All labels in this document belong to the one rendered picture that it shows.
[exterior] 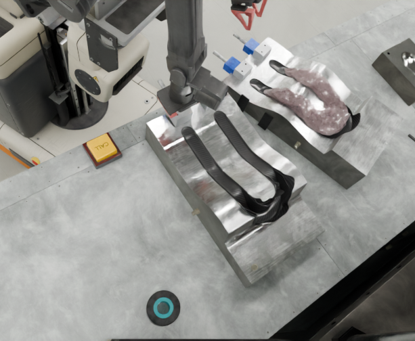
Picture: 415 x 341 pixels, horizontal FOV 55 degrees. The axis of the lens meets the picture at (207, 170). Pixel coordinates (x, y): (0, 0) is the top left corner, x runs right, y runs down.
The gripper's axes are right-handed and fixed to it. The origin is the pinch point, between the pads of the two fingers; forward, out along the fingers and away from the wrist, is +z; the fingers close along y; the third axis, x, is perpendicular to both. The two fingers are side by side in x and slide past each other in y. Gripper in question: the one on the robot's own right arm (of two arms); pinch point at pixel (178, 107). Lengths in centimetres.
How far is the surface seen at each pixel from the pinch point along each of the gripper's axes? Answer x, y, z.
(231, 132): -11.7, 10.9, 6.2
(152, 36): 81, 40, 114
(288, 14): 59, 129, 124
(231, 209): -29.9, -3.5, -4.0
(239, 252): -40.1, -6.3, 1.7
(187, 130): -5.4, -0.2, 5.0
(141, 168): -6.8, -15.5, 11.3
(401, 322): -80, 23, 8
